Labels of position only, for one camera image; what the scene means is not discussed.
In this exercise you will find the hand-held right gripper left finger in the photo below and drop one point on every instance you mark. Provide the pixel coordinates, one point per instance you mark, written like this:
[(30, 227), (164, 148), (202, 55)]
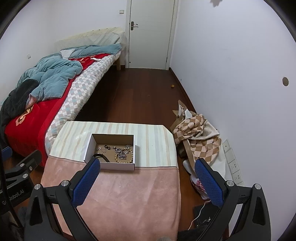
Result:
[(85, 183)]

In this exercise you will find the grey white checkered mattress pad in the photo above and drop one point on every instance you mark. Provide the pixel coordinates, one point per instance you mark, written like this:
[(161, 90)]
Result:
[(85, 85)]

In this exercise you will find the table with pink striped cloth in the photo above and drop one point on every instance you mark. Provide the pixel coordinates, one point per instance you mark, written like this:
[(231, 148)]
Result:
[(129, 197)]

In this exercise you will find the black bangle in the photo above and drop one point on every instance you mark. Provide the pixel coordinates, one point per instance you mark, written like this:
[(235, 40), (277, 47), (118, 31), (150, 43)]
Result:
[(104, 157)]

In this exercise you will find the blue quilt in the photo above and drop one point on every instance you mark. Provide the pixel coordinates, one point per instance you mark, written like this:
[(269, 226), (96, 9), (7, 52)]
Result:
[(53, 76)]

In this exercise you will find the white bag with red print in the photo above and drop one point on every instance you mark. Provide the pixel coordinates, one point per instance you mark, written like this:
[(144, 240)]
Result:
[(200, 185)]

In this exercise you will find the wooden bed frame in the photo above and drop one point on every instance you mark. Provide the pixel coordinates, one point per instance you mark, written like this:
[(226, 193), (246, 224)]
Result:
[(121, 58)]

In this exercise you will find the dark fleece cloth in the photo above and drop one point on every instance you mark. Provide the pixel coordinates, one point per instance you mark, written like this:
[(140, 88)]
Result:
[(16, 99)]

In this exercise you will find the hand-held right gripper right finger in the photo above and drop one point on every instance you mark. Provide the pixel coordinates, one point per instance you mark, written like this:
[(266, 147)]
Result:
[(209, 183)]

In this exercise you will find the bed with red blanket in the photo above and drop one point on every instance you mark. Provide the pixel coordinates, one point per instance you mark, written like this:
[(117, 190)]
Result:
[(34, 129)]

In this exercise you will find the brown checkered cloth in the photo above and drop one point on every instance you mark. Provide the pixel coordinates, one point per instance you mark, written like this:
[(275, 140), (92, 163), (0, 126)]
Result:
[(198, 139)]

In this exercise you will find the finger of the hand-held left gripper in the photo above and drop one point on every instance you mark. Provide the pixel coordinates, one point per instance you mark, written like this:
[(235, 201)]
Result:
[(7, 153), (27, 164)]

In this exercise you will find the pale pillow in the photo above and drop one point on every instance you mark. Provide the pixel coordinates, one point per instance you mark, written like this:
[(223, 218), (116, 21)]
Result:
[(99, 37)]

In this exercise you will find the white cardboard box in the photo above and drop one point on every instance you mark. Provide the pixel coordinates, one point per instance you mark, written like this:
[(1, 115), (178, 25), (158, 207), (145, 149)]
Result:
[(115, 166)]

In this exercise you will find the white door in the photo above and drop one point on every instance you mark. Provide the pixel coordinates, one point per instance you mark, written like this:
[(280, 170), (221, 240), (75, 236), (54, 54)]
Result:
[(150, 34)]

